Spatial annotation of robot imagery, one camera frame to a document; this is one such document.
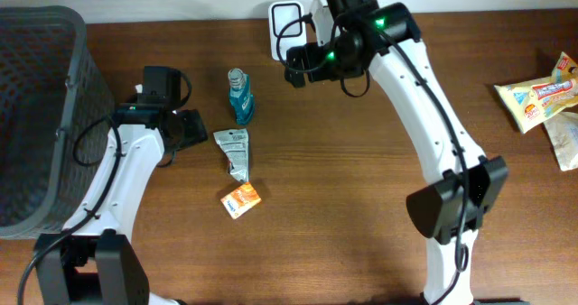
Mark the yellow snack bag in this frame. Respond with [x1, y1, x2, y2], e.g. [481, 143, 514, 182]
[494, 52, 577, 134]

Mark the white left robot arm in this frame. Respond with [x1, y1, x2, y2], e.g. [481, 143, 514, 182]
[16, 66, 208, 304]

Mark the teal mouthwash bottle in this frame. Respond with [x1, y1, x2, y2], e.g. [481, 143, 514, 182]
[228, 69, 255, 125]

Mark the orange white small box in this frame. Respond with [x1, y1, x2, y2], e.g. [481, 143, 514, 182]
[220, 182, 262, 219]

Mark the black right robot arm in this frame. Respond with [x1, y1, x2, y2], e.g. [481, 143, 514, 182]
[275, 0, 508, 304]

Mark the grey plastic lattice basket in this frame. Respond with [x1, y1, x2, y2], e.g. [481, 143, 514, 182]
[1, 6, 115, 239]

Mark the silver triangular snack packet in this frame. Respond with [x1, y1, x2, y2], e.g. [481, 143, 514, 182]
[213, 129, 249, 183]

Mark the white barcode scanner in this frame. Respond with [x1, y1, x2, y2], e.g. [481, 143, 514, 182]
[267, 0, 308, 62]

